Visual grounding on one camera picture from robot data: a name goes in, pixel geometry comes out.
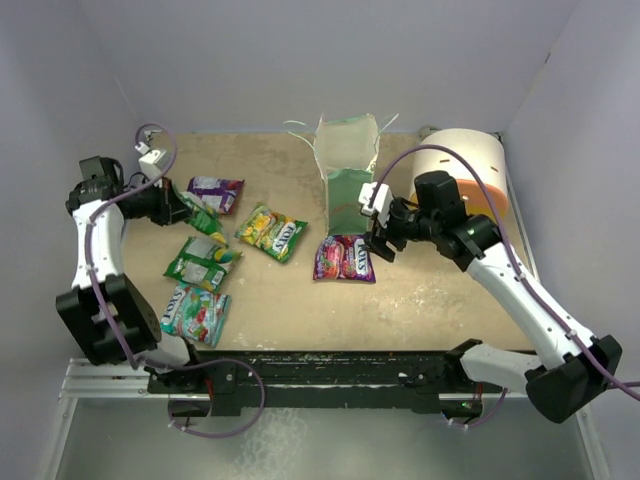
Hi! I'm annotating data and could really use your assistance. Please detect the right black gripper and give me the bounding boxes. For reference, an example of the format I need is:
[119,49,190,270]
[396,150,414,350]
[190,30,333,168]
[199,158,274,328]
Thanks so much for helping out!
[362,198,440,262]

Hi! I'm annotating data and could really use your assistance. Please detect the green snack packet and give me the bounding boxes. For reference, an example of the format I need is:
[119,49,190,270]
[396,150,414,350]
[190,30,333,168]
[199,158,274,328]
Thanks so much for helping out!
[178,191,229,246]
[163,236,242,293]

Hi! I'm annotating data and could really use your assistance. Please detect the purple Fox's candy bag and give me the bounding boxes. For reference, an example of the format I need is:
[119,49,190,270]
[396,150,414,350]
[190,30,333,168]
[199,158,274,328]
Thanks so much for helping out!
[313,235,376,284]

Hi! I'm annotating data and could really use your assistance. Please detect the green paper bag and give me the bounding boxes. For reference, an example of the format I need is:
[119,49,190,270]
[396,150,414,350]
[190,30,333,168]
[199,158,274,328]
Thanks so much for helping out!
[290,114,397,236]

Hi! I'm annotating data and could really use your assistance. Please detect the white round drawer box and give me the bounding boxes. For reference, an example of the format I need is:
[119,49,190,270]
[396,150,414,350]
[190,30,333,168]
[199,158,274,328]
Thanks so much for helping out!
[409,127,510,221]

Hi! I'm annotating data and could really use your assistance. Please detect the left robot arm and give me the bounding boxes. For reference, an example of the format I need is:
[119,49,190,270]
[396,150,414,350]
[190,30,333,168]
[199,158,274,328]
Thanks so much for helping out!
[56,156,206,392]

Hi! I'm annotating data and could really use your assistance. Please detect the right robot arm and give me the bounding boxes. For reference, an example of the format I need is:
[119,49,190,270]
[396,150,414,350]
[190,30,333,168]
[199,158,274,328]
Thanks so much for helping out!
[358,171,622,424]

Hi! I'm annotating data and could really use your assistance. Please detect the teal Fox's candy bag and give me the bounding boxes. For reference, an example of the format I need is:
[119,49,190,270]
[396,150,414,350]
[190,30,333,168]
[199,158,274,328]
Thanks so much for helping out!
[159,282,232,348]

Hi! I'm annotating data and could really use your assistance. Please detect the yellow green Fox's candy bag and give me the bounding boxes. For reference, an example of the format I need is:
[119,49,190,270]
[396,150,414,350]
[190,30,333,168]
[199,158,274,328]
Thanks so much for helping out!
[235,203,308,264]

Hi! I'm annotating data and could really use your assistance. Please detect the purple snack packet back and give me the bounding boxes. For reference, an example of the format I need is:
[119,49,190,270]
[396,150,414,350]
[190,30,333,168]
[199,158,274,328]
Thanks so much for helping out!
[187,176,245,215]

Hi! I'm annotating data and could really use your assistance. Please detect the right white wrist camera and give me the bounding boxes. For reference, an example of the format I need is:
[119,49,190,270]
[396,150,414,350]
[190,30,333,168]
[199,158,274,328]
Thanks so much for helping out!
[358,182,394,228]

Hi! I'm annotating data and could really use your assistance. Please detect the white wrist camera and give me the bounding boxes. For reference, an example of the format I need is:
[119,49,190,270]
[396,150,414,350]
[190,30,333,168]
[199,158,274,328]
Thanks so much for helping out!
[134,142,170,181]
[358,182,394,228]

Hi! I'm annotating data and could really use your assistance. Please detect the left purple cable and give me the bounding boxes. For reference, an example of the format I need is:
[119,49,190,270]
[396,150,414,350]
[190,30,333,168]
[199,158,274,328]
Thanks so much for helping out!
[84,123,267,440]

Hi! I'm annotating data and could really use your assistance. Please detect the purple cable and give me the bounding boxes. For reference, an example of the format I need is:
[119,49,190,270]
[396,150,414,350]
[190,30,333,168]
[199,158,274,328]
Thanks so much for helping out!
[84,123,267,440]
[369,144,640,430]

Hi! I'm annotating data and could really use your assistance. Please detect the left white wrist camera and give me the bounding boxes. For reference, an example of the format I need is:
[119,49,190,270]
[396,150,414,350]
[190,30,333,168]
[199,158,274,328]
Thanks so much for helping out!
[134,142,170,181]

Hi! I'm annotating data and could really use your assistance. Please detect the black base frame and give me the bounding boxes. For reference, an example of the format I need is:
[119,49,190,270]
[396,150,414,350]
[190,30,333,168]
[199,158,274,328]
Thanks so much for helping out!
[148,350,500,419]

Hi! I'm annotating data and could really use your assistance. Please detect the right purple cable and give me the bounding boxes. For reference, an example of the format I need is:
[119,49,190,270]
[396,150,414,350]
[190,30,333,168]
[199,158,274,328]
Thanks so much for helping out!
[369,144,640,430]

